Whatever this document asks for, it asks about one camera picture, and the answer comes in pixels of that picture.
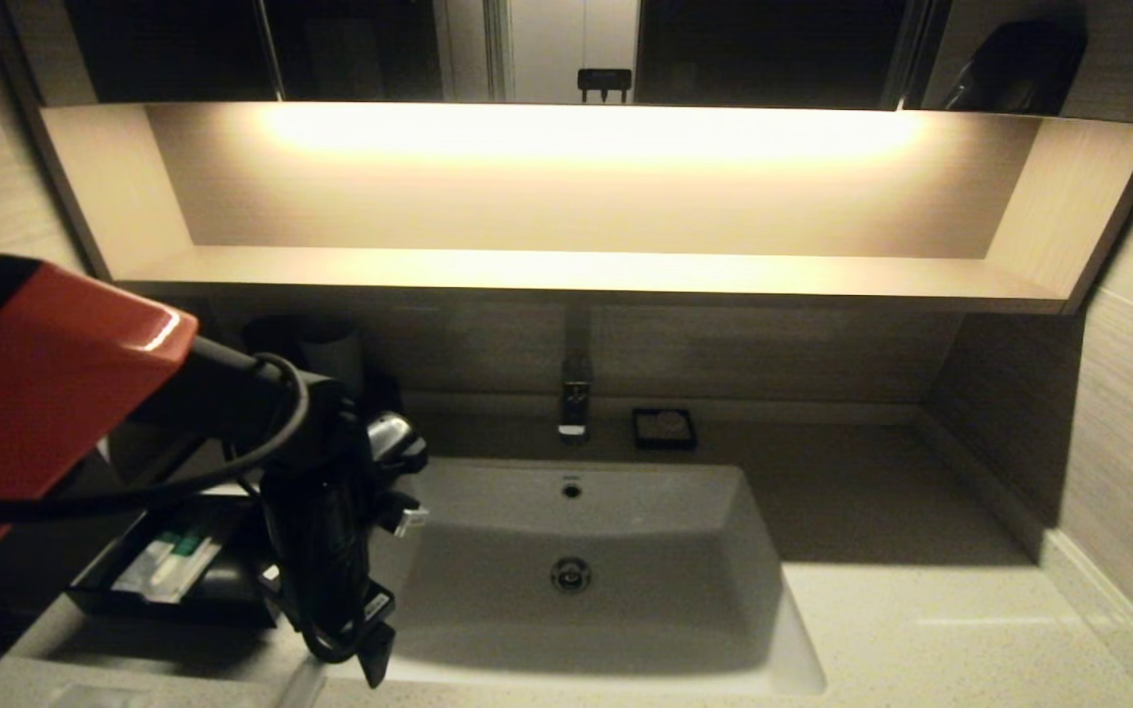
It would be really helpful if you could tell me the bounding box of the clear toothbrush packet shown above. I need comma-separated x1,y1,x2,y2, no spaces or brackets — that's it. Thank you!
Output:
276,661,331,708

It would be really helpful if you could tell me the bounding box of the white green toiletry packet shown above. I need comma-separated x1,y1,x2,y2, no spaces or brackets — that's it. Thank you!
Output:
112,526,224,605

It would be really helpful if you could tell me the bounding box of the white ceramic sink basin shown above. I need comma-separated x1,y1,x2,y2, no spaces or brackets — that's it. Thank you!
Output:
326,457,826,695

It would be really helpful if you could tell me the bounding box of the white cup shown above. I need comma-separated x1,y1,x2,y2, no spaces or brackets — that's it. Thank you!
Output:
299,323,368,399

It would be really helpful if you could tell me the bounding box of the black cup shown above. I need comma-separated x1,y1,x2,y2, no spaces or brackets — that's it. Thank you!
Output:
240,315,310,370

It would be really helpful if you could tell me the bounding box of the chrome faucet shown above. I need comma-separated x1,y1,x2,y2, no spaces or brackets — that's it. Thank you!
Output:
557,305,595,440

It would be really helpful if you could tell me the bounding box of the black soap dish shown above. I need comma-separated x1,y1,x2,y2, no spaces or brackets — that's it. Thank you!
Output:
631,408,697,452

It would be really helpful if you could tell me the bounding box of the mirror cabinet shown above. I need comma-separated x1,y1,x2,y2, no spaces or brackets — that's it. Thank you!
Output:
0,0,1133,125

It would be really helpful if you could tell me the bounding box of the black looped cable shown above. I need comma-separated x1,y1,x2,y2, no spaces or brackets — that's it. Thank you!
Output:
0,352,312,524

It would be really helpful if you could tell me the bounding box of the wooden wall niche shelf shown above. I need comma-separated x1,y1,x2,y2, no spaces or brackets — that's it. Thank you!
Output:
40,101,1133,316

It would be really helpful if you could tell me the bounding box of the small black bracket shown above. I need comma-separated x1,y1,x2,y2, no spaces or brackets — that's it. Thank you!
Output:
577,69,632,105

